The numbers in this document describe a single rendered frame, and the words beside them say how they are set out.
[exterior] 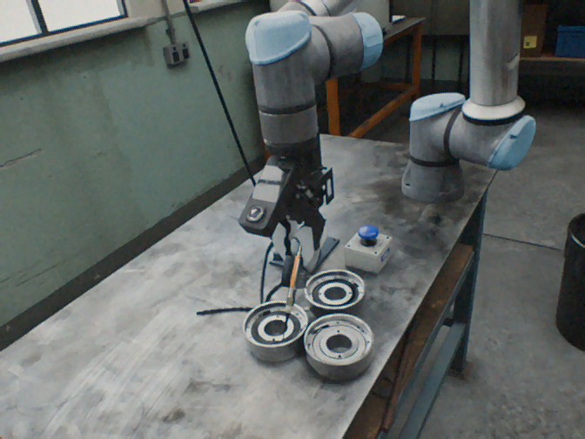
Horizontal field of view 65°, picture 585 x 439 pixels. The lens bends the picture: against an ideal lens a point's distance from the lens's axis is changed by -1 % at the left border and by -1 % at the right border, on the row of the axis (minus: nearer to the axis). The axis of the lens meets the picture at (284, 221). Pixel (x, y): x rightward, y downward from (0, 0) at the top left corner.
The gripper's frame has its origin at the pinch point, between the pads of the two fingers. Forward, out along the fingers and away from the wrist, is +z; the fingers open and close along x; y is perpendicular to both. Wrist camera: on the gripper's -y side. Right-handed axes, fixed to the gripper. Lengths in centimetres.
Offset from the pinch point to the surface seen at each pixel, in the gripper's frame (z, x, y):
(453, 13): 20, 65, 380
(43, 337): 13.3, 42.1, -21.5
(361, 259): 10.5, -2.8, 18.4
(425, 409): 69, -13, 35
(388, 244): 9.3, -6.4, 23.3
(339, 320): 10.2, -6.2, 1.2
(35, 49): -20, 147, 61
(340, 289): 11.0, -2.7, 9.1
